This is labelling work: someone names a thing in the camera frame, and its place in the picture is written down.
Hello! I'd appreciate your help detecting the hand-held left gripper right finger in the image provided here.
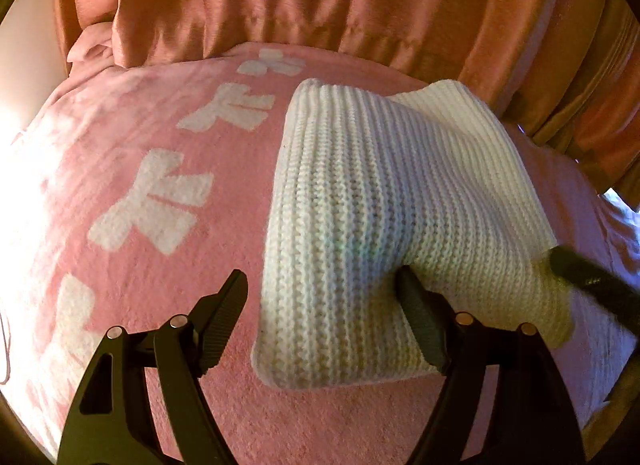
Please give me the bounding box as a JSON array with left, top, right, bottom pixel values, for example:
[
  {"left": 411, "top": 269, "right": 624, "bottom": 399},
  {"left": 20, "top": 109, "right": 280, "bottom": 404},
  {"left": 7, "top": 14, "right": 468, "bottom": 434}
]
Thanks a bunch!
[{"left": 394, "top": 267, "right": 587, "bottom": 465}]

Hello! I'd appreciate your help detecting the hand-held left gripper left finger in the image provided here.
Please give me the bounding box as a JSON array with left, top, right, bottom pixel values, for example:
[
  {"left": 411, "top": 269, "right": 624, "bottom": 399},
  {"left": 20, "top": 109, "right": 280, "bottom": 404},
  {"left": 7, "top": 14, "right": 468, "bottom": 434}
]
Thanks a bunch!
[{"left": 58, "top": 269, "right": 249, "bottom": 465}]

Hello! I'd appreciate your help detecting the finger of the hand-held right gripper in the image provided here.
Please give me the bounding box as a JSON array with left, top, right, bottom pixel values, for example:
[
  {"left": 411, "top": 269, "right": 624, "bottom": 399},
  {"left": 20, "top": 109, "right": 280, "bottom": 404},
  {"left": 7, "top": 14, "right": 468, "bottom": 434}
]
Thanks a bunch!
[{"left": 544, "top": 243, "right": 640, "bottom": 339}]

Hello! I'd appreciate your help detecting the white knitted sweater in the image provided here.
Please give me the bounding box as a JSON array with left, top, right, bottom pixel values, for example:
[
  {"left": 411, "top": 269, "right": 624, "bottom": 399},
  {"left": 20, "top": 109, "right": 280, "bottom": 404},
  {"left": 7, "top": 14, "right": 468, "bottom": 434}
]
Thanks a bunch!
[{"left": 250, "top": 78, "right": 575, "bottom": 391}]

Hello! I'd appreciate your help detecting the white crumpled cloth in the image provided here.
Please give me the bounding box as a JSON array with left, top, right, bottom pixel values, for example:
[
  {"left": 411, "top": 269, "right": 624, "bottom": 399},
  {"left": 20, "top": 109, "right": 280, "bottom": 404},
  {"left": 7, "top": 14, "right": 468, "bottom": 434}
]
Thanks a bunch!
[{"left": 601, "top": 189, "right": 640, "bottom": 248}]

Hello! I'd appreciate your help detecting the pink blanket with white bows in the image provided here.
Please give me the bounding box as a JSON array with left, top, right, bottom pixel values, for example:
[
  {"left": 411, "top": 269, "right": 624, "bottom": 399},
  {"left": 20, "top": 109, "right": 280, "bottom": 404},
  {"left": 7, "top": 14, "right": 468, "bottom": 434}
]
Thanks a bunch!
[{"left": 0, "top": 42, "right": 640, "bottom": 465}]

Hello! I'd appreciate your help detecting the orange satin cover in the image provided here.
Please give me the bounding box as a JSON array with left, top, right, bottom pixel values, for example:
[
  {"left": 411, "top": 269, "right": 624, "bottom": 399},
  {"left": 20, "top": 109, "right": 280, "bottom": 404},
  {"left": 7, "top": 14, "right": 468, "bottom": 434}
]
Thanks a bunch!
[{"left": 52, "top": 0, "right": 640, "bottom": 198}]

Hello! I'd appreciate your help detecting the thin cable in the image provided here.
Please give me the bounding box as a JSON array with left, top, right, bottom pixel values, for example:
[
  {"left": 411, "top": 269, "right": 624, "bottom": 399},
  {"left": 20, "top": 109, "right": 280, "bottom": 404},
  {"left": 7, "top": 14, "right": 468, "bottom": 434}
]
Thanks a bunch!
[{"left": 0, "top": 315, "right": 12, "bottom": 387}]

